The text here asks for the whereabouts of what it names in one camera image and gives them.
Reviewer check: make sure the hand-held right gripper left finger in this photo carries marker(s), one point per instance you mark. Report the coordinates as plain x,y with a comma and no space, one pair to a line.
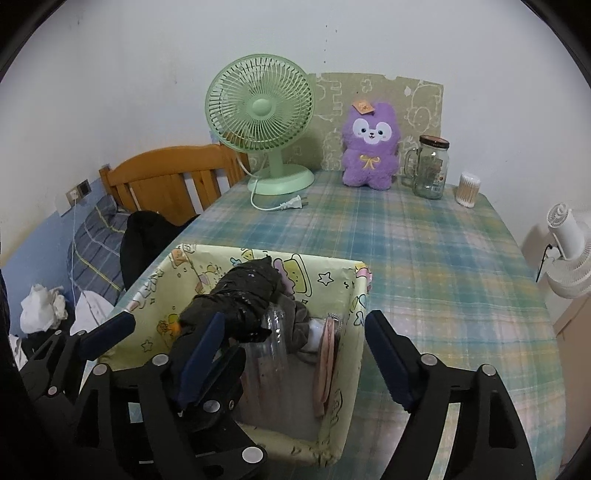
203,355

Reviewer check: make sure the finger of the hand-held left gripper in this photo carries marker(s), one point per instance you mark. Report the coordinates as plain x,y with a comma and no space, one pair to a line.
226,387
111,332

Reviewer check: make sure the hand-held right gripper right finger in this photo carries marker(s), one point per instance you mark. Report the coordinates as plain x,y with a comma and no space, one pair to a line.
388,360

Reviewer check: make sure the clear plastic bag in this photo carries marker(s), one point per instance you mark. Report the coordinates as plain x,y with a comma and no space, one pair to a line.
272,360

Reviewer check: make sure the pink packet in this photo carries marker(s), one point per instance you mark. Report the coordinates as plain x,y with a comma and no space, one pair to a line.
325,364

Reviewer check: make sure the black plastic bag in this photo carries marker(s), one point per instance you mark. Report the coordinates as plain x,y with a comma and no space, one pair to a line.
240,295

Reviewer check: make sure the white cloth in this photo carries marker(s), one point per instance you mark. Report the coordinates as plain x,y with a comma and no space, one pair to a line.
316,334
41,309

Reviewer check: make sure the yellow cartoon print storage box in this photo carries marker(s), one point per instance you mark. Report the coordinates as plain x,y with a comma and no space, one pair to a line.
341,295

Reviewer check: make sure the grey cloth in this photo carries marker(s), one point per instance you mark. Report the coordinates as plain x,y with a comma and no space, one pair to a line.
298,323

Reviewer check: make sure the white shirt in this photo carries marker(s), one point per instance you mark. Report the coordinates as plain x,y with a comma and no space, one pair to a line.
92,309

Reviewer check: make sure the crumpled white cloth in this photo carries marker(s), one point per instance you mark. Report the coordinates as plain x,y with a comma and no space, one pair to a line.
41,309

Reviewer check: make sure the grey plaid pillow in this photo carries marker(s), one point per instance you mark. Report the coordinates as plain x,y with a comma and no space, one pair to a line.
97,249

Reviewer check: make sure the black clothing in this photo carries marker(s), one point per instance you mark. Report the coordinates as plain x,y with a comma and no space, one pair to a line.
147,244

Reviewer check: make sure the plaid tablecloth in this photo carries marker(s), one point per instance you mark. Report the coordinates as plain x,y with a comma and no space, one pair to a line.
438,277

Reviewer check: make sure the wooden bed headboard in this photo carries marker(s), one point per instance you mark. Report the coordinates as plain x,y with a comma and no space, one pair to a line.
161,166

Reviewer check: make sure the cotton swab container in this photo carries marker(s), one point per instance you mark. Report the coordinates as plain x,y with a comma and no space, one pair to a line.
467,189

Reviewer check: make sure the glass jar mug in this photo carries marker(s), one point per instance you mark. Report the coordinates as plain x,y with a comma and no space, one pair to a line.
431,175

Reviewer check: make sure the purple plush toy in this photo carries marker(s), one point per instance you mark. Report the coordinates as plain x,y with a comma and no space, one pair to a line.
369,170

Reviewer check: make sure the beige door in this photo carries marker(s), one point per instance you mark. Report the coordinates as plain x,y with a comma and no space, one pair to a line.
577,323

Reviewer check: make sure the white standing fan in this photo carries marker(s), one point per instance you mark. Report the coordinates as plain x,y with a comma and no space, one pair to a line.
565,235

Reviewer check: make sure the green desk fan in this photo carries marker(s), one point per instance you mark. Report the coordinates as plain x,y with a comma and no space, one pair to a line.
261,108

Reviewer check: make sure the green patterned board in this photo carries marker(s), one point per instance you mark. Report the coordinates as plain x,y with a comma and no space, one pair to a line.
332,92

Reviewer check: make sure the wall socket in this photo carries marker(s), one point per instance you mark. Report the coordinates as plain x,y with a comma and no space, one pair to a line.
83,188

